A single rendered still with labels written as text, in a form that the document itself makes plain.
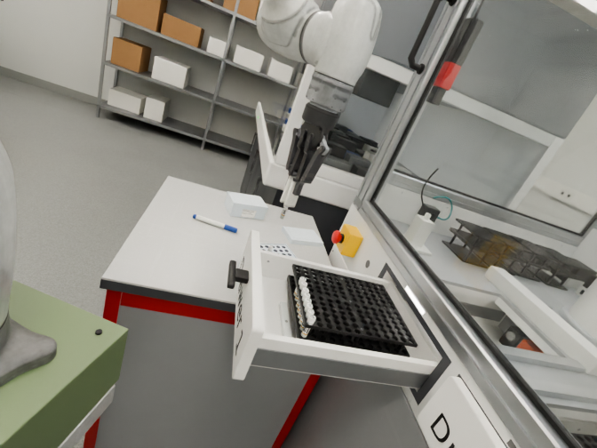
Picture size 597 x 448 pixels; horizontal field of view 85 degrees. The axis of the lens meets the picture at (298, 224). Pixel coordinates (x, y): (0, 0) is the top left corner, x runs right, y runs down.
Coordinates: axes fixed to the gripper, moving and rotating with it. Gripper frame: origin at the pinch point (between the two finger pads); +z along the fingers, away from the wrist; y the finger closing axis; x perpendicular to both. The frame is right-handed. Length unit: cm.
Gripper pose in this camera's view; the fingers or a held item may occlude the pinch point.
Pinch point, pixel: (291, 191)
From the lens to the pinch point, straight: 78.6
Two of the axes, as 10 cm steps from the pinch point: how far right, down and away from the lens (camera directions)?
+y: 4.9, 5.2, -7.0
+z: -3.4, 8.5, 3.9
